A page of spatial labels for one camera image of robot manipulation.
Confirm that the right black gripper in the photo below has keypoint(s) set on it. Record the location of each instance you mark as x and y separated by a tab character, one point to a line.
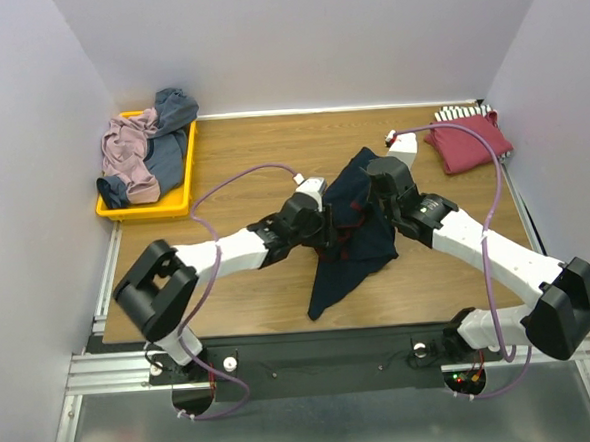
381	177

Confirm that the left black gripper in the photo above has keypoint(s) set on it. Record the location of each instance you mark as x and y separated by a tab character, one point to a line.
325	236

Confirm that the navy basketball jersey tank top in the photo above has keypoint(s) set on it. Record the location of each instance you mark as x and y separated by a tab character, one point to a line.
364	242

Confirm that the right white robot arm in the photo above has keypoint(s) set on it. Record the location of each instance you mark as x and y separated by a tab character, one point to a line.
554	316

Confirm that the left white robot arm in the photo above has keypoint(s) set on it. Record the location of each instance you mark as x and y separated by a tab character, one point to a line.
155	292

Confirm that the folded red tank top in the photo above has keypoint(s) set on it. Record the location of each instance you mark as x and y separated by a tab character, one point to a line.
468	142

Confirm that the folded striped tank top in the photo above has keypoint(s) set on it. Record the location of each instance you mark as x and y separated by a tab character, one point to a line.
461	112

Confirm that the grey-blue tank top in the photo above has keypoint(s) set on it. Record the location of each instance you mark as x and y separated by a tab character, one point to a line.
167	148

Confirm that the pink tank top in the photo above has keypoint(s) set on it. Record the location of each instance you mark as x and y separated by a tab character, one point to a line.
124	147

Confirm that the yellow plastic tray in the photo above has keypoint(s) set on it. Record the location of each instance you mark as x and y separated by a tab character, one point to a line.
174	203

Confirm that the left white knob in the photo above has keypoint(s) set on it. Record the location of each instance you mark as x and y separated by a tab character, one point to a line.
230	364

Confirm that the right silver knob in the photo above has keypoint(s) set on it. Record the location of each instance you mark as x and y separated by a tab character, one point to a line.
420	350

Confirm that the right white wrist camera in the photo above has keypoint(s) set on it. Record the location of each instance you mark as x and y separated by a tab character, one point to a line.
402	146

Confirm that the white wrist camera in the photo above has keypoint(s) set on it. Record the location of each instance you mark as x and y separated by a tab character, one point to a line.
402	146
314	187

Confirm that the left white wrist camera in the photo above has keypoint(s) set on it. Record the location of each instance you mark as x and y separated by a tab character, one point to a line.
314	187

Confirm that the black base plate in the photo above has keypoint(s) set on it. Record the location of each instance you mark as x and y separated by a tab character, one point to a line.
313	363

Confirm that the aluminium frame rail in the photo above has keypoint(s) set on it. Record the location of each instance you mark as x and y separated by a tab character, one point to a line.
108	397

